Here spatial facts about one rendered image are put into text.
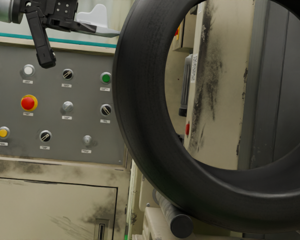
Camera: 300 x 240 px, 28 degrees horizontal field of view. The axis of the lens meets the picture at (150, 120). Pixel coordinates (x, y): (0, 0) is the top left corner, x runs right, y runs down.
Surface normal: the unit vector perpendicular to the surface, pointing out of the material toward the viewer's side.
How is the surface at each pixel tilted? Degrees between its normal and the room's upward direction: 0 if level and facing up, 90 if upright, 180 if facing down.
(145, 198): 90
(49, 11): 90
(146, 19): 76
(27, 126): 90
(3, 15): 136
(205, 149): 90
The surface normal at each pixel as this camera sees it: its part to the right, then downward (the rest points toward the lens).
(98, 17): 0.12, 0.07
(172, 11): -0.08, -0.04
